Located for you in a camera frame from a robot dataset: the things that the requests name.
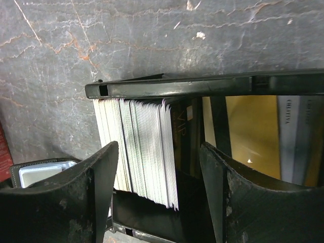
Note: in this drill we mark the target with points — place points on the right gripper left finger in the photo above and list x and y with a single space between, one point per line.
71 206

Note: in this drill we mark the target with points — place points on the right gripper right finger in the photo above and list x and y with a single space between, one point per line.
249 206

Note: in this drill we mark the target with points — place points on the black plastic card bin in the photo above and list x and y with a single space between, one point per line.
143 219

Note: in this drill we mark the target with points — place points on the black leather card holder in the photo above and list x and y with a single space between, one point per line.
26 174

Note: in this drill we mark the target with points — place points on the black VIP card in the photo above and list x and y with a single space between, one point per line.
188 133

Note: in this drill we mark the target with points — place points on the gold card in bin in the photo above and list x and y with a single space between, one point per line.
246 129

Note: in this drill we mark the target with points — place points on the stack of white cards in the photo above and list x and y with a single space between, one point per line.
146 160

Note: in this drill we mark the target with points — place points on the silver VIP card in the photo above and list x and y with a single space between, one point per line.
296 116

